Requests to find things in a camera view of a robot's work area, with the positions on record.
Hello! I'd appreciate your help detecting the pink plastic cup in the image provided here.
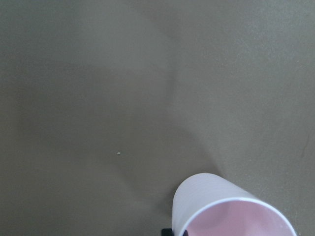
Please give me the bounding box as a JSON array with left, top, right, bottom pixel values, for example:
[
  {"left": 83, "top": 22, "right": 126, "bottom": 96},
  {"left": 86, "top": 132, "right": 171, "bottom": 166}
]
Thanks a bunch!
[{"left": 172, "top": 173, "right": 296, "bottom": 236}]

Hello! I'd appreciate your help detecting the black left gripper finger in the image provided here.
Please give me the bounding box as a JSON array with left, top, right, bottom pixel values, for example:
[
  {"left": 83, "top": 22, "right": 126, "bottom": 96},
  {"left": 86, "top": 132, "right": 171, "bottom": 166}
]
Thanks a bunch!
[{"left": 161, "top": 225, "right": 174, "bottom": 236}]

